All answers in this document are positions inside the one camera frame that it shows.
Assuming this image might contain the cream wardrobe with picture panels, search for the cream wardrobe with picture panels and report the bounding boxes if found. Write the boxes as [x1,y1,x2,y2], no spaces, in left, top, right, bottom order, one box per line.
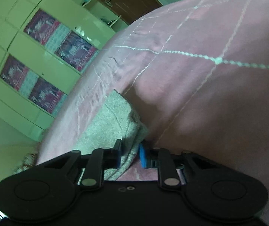
[0,0,127,141]

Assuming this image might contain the pink quilted bedspread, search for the pink quilted bedspread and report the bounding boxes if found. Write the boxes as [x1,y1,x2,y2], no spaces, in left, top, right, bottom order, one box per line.
[37,0,269,224]

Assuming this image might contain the patterned pillow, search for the patterned pillow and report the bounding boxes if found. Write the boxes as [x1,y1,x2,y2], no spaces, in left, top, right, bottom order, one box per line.
[12,152,38,174]

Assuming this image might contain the grey fleece pants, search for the grey fleece pants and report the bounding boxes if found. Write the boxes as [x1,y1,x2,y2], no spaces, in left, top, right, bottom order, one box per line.
[75,90,148,181]

